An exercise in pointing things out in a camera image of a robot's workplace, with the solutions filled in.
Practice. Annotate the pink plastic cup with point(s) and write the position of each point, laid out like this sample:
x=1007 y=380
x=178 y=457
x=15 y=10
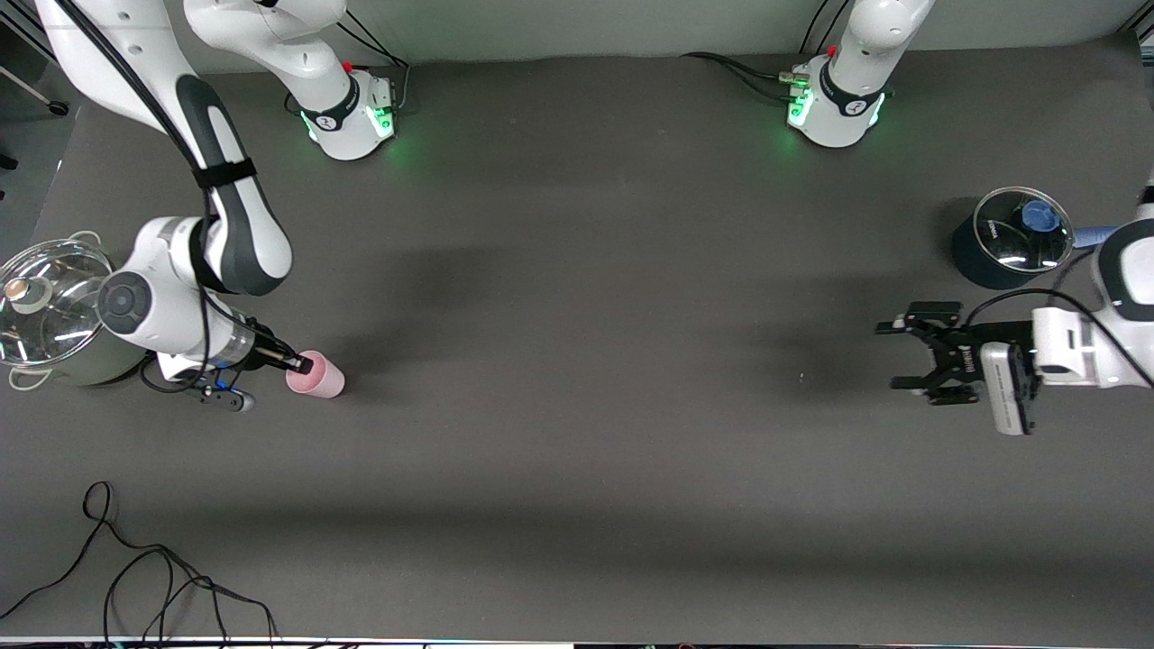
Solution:
x=320 y=379

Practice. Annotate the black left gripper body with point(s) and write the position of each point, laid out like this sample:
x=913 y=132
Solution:
x=959 y=361

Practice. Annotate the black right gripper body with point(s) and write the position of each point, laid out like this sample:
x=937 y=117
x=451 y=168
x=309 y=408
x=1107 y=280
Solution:
x=267 y=351

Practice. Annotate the glass pot lid steel knob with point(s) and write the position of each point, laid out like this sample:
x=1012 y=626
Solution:
x=54 y=306

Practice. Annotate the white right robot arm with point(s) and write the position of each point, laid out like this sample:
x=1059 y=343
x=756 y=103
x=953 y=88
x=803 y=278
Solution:
x=162 y=297

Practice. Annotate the dark blue saucepan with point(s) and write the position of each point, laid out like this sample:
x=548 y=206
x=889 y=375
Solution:
x=978 y=261

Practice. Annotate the dark grey table mat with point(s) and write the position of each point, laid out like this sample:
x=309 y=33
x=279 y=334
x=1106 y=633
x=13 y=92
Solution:
x=577 y=406

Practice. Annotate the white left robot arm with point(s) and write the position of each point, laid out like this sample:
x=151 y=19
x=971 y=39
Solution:
x=847 y=99

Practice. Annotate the aluminium frame rail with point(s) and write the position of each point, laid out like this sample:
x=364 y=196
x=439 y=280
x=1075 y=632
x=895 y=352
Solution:
x=22 y=36

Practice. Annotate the pale green cooking pot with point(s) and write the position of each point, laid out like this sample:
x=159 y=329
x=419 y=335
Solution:
x=81 y=365

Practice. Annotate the glass lid blue knob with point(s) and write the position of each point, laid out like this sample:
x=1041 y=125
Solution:
x=1014 y=236

